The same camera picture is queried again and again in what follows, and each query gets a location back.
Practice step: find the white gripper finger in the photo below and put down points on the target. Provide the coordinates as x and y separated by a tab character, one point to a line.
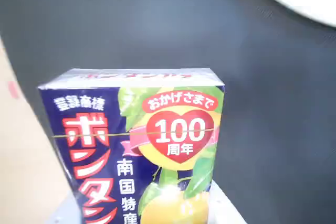
65	213
223	208

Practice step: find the colourful candy box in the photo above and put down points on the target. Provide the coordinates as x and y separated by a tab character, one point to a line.
131	142

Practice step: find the dark grey mat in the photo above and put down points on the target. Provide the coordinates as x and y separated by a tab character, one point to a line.
157	24

